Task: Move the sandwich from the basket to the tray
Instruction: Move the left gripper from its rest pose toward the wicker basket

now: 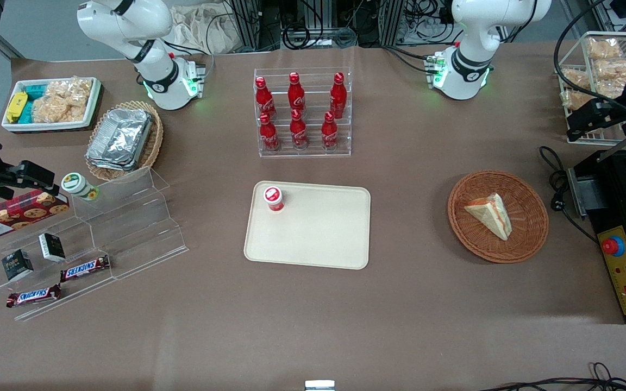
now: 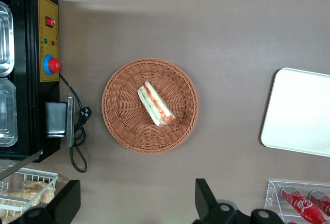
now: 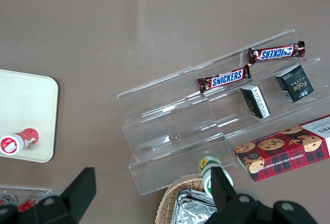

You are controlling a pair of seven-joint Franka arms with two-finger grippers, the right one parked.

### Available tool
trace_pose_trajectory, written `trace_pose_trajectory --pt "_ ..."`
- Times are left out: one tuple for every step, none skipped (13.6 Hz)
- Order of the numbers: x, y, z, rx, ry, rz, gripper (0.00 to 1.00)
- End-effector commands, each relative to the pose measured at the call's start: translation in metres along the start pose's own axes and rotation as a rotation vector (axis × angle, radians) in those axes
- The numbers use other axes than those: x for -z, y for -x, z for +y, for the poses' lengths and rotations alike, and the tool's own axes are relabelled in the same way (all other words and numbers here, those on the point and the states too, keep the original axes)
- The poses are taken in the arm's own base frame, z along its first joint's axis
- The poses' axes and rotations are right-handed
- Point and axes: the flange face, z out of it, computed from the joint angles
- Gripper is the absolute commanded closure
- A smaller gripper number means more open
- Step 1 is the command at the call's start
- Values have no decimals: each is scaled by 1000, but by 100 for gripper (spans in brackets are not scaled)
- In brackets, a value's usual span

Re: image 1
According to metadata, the white rectangular snack tray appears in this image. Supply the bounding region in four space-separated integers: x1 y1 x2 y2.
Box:
1 77 102 134

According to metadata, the oval wicker basket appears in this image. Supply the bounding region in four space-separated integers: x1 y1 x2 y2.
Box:
85 100 165 182

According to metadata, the round brown wicker basket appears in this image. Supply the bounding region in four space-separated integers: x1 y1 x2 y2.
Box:
447 170 550 264

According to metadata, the wrapped triangular sandwich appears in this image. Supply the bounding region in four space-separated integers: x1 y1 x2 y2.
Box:
464 193 513 242

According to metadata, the beige plastic serving tray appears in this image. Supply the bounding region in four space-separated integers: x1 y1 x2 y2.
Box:
243 180 372 271

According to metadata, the bag of fried snacks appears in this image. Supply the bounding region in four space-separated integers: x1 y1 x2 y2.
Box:
562 89 597 111
592 58 626 83
560 67 592 91
586 37 624 60

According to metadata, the red tartan cookie box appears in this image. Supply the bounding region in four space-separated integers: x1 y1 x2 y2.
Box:
0 188 70 243

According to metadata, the green-lidded white bottle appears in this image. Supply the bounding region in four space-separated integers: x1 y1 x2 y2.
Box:
61 172 99 202

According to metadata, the yellow snack packet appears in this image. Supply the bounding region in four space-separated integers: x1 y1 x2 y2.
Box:
6 91 29 124

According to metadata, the black box with white side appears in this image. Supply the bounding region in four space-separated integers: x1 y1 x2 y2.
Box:
38 232 67 263

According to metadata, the teal snack packet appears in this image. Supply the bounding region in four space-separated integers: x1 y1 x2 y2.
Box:
21 84 48 123

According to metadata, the clear bag of rice crackers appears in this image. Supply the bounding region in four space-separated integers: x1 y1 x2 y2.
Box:
32 78 94 124

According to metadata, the black box with gold print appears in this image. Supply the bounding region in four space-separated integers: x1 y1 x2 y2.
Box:
1 249 34 282

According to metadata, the stack of foil containers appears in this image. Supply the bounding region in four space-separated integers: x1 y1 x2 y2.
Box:
86 108 154 172

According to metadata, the snickers bar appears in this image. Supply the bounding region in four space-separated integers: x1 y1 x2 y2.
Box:
5 283 63 309
60 255 111 283

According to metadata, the clear acrylic stepped shelf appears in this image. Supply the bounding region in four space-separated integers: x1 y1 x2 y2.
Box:
0 166 190 322

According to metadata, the beige cloth bag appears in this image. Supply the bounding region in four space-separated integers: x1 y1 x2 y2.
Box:
167 4 249 55

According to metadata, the red cola bottle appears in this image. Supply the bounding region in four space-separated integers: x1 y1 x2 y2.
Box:
329 72 348 119
289 109 310 150
321 111 340 150
287 71 306 112
254 76 277 121
259 112 281 152

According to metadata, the red and white yogurt cup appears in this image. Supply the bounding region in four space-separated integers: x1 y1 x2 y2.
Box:
262 185 286 213

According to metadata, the clear acrylic bottle rack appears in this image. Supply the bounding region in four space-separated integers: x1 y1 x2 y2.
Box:
253 66 353 159

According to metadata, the white wire basket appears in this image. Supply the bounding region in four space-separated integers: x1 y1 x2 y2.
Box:
554 30 626 146

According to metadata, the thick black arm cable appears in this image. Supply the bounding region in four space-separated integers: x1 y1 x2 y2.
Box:
553 0 626 118

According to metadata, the black power cable with plug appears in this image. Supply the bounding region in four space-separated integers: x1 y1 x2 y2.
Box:
539 145 600 243

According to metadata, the aluminium frame profile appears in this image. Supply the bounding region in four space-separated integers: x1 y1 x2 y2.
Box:
230 0 263 51
379 0 407 48

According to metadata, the black floor cable bundle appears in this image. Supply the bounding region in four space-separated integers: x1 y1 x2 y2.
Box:
478 362 626 391

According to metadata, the tangle of black cables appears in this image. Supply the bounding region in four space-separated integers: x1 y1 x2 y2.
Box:
279 0 358 51

